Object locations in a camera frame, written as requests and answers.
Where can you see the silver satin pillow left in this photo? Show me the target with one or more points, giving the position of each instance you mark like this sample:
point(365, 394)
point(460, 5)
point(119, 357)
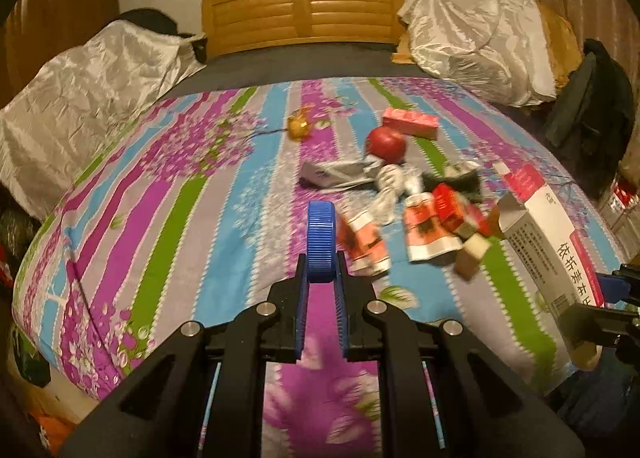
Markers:
point(90, 88)

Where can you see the brown blanket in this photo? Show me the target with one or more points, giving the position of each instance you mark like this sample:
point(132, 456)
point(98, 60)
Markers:
point(562, 43)

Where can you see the dark jacket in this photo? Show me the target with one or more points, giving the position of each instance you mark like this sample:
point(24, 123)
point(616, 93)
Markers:
point(585, 103)

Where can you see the blue ribbed bottle cap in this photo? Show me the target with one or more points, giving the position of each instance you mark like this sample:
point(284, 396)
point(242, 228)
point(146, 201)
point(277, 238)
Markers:
point(320, 238)

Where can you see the golden wrapper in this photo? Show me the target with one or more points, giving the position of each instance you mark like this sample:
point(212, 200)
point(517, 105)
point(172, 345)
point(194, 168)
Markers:
point(299, 125)

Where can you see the pink patterned box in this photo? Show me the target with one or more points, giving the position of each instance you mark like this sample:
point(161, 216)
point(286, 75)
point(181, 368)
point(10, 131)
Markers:
point(411, 122)

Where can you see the black cloth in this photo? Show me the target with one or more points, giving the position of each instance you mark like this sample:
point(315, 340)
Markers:
point(150, 20)

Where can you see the white pink medicine box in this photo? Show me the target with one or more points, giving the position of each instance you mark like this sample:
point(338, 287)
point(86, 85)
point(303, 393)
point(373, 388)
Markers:
point(545, 248)

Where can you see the wooden wardrobe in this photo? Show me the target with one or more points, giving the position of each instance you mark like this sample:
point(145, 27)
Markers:
point(65, 3)

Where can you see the dark grey bed sheet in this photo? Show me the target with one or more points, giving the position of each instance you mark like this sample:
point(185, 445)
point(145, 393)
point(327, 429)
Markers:
point(300, 63)

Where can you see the small red box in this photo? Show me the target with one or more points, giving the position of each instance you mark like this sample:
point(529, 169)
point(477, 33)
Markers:
point(455, 210)

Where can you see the red white carton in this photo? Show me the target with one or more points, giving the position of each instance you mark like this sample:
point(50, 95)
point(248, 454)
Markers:
point(617, 205)

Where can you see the orange white packet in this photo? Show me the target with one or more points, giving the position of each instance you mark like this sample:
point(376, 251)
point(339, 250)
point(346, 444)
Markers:
point(427, 230)
point(365, 243)

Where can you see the silver satin pillow right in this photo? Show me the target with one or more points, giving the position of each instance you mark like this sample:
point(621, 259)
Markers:
point(465, 38)

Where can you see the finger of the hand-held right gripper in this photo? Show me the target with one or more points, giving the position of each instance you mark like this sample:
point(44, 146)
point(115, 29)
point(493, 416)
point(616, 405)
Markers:
point(595, 325)
point(617, 285)

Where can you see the yellow sponge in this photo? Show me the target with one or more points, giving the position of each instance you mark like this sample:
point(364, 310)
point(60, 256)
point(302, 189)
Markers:
point(472, 255)

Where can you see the striped floral bedsheet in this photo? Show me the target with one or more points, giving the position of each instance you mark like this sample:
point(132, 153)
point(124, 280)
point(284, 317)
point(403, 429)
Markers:
point(175, 198)

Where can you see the silver foil wrapper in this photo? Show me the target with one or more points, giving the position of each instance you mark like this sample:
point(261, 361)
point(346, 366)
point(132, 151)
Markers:
point(395, 188)

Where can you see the wooden headboard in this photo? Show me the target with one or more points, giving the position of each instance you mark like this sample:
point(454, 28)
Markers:
point(300, 13)

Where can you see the grey packet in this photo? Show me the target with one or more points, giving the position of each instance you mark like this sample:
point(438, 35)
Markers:
point(335, 174)

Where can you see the red apple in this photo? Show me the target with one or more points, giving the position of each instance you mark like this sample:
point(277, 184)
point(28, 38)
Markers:
point(385, 144)

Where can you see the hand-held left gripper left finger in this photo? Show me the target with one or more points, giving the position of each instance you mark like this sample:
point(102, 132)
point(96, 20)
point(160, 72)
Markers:
point(301, 298)

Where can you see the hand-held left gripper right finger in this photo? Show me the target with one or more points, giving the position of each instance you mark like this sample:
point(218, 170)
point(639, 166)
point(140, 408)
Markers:
point(341, 308)

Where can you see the silver satin pillow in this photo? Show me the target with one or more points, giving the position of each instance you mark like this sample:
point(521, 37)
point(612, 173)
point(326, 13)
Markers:
point(465, 38)
point(90, 88)

